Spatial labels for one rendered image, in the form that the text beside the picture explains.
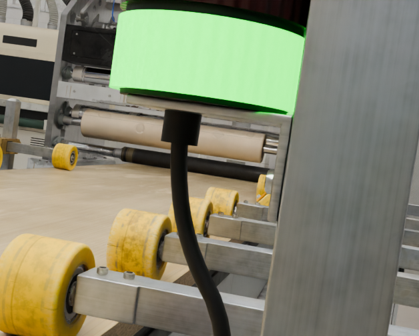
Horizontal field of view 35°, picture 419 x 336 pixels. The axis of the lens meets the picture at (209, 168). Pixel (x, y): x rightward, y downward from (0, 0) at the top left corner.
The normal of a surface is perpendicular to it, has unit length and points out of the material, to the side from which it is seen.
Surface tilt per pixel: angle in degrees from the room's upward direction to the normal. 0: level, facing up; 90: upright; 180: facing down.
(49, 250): 28
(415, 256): 90
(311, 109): 90
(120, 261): 109
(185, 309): 90
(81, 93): 90
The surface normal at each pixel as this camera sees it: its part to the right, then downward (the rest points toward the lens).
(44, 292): -0.17, -0.18
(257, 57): 0.42, 0.11
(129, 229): -0.10, -0.50
